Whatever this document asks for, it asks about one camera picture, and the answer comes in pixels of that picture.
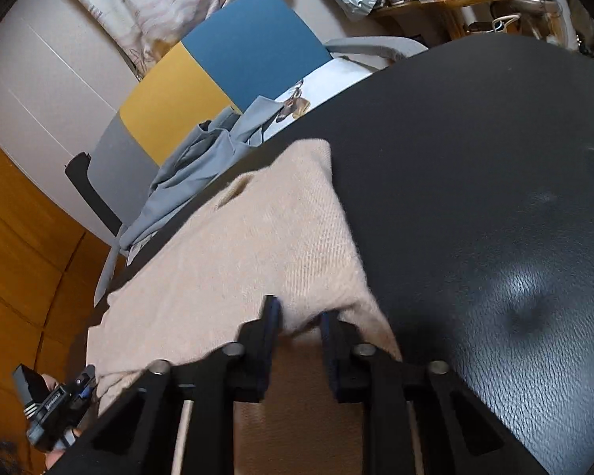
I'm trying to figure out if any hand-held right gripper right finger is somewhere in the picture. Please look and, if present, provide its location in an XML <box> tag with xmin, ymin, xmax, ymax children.
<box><xmin>321</xmin><ymin>311</ymin><xmax>550</xmax><ymax>475</ymax></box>

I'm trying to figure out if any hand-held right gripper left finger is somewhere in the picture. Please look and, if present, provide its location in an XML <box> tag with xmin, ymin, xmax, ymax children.
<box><xmin>49</xmin><ymin>296</ymin><xmax>284</xmax><ymax>475</ymax></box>

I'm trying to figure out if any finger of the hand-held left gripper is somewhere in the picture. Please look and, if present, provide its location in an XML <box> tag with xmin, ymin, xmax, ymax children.
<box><xmin>75</xmin><ymin>363</ymin><xmax>98</xmax><ymax>404</ymax></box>

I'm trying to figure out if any beige knit sweater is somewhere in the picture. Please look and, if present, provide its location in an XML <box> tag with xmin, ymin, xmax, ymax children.
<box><xmin>86</xmin><ymin>139</ymin><xmax>421</xmax><ymax>475</ymax></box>

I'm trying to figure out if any person's left hand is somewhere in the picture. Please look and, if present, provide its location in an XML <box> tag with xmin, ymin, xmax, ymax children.
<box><xmin>44</xmin><ymin>433</ymin><xmax>82</xmax><ymax>471</ymax></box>

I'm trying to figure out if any light blue garment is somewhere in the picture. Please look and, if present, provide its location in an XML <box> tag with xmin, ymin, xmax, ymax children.
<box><xmin>119</xmin><ymin>96</ymin><xmax>290</xmax><ymax>258</ymax></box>

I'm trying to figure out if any black folding table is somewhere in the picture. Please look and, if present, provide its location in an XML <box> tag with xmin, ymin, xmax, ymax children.
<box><xmin>124</xmin><ymin>34</ymin><xmax>594</xmax><ymax>475</ymax></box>

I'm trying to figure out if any grey yellow blue chair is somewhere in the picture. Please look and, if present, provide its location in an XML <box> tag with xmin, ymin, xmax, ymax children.
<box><xmin>91</xmin><ymin>0</ymin><xmax>429</xmax><ymax>308</ymax></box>

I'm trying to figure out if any white printed cushion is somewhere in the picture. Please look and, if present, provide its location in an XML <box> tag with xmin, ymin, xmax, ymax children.
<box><xmin>265</xmin><ymin>57</ymin><xmax>377</xmax><ymax>137</ymax></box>

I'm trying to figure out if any wooden desk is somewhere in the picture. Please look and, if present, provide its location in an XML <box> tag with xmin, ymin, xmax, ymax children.
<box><xmin>371</xmin><ymin>0</ymin><xmax>516</xmax><ymax>43</ymax></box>

